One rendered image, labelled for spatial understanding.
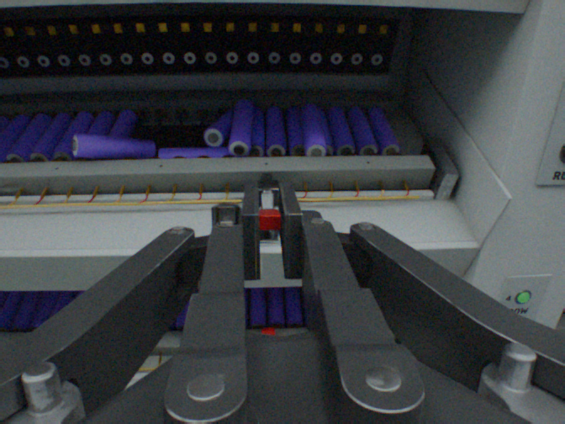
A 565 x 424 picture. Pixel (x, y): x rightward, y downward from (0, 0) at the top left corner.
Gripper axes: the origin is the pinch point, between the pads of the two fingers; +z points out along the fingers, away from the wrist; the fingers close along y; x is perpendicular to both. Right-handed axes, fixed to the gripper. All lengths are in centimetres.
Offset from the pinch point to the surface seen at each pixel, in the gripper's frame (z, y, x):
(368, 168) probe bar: 10.6, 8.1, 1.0
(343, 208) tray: 10.1, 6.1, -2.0
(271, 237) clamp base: 7.2, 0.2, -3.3
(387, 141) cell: 14.6, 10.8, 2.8
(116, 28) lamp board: 18.9, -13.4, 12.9
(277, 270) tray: 7.5, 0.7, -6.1
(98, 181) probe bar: 10.7, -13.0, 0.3
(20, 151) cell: 14.0, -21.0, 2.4
